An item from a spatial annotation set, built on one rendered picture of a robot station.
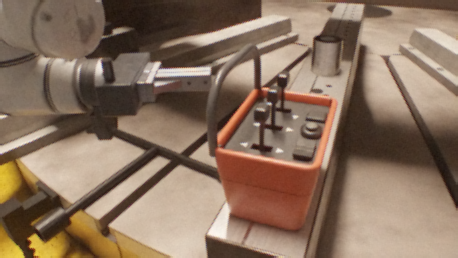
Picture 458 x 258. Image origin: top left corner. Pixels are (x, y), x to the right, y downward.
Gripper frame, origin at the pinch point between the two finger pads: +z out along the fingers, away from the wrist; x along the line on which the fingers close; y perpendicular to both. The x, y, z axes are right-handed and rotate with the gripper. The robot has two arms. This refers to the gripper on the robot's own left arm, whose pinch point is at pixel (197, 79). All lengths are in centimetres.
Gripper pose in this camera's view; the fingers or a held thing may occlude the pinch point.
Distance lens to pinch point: 52.7
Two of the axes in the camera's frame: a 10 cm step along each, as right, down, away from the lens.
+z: 10.0, -0.3, -0.1
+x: -0.1, -5.2, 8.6
